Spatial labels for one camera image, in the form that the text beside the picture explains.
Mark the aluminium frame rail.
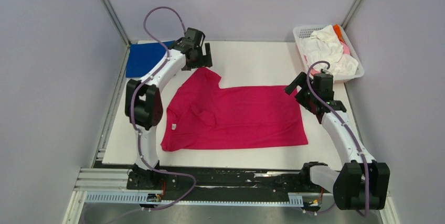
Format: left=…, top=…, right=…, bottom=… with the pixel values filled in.
left=62, top=168, right=128, bottom=223

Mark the white plastic laundry basket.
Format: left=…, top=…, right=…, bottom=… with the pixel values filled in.
left=292, top=25, right=364, bottom=82

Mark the white slotted cable duct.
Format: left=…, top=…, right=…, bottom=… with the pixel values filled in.
left=84, top=191, right=303, bottom=207

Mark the folded blue t-shirt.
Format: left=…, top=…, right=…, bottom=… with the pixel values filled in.
left=125, top=42, right=166, bottom=78

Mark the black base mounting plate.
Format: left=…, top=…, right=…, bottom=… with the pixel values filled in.
left=126, top=165, right=328, bottom=201

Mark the orange t-shirt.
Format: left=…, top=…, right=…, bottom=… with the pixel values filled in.
left=333, top=24, right=346, bottom=44

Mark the white crumpled t-shirt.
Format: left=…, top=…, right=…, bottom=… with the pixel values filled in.
left=297, top=25, right=358, bottom=77

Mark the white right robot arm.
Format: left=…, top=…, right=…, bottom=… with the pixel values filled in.
left=284, top=72, right=390, bottom=211

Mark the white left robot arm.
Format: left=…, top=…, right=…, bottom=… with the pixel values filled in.
left=125, top=28, right=213, bottom=189

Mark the metal corner wall strip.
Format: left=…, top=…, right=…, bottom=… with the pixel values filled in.
left=101, top=0, right=131, bottom=47

